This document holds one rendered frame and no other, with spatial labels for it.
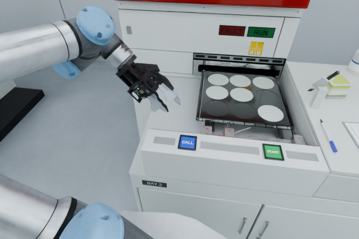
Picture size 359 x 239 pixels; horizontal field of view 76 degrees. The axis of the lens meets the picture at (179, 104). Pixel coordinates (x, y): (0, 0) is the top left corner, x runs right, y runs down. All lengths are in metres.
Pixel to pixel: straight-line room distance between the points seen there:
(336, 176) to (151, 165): 0.55
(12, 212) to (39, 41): 0.31
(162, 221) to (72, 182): 1.26
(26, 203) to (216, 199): 0.60
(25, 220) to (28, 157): 1.72
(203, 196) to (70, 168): 1.33
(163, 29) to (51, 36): 0.75
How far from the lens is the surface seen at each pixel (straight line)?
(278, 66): 1.24
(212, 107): 0.96
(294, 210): 0.97
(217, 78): 1.13
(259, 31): 1.15
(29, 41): 0.47
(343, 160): 0.84
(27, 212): 0.55
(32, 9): 3.43
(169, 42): 1.18
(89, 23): 0.50
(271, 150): 0.76
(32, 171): 2.14
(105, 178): 1.87
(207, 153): 0.71
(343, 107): 1.05
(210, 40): 1.15
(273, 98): 1.08
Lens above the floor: 1.52
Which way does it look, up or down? 40 degrees down
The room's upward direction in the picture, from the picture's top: straight up
